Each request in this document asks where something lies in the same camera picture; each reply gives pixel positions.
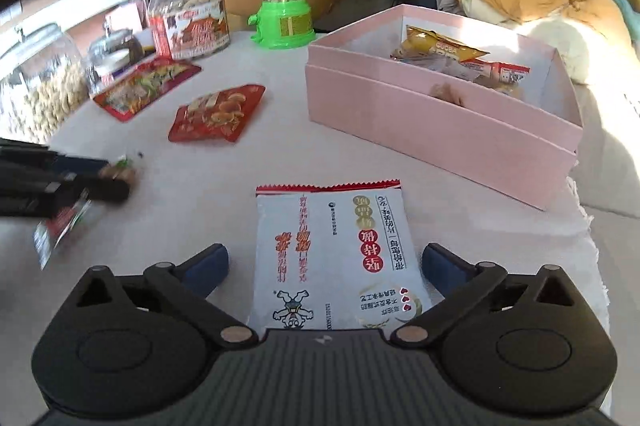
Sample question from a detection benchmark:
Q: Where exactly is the yellow snack bag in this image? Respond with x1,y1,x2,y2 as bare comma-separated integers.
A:
390,26,488,63

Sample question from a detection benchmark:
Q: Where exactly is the peanut jar with gold lid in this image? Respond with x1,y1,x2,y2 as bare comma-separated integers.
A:
146,0,231,60

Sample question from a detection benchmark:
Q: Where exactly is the large glass jar of nuts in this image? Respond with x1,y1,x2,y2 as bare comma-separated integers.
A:
0,24,89,144

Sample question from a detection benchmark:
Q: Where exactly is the red chicken snack pouch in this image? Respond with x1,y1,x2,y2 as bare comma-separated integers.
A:
93,56,202,123

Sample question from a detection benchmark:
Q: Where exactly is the pink cardboard box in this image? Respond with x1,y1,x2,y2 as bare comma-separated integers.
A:
305,4,582,209

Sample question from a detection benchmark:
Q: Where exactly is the glass jar with dark contents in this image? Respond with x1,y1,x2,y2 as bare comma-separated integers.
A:
88,29,144,96

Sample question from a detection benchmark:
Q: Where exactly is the small brown snack piece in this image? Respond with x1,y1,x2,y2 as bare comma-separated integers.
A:
430,83,464,107

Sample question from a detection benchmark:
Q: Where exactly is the white red noodle snack packet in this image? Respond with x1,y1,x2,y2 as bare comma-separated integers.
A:
248,180,433,334

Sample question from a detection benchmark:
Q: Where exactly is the red sausage snack packet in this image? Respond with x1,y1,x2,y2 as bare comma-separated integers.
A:
462,60,530,84

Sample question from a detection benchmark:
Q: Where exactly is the small red snack packet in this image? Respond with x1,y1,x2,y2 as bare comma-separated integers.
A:
168,84,266,143

